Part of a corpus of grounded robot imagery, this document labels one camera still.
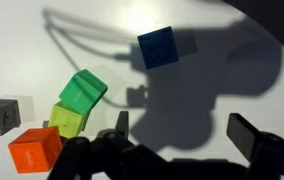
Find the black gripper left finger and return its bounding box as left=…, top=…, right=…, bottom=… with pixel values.
left=46, top=110, right=183, bottom=180

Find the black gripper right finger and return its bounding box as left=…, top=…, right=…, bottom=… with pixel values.
left=226, top=112, right=284, bottom=180

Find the blue block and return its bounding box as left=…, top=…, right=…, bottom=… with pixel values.
left=137, top=25, right=179, bottom=70

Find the yellow-green block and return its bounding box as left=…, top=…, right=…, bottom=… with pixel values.
left=47, top=99, right=91, bottom=140

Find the green block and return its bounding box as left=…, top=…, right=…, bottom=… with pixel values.
left=58, top=68, right=109, bottom=116

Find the orange block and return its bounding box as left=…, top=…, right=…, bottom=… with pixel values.
left=7, top=126, right=63, bottom=175

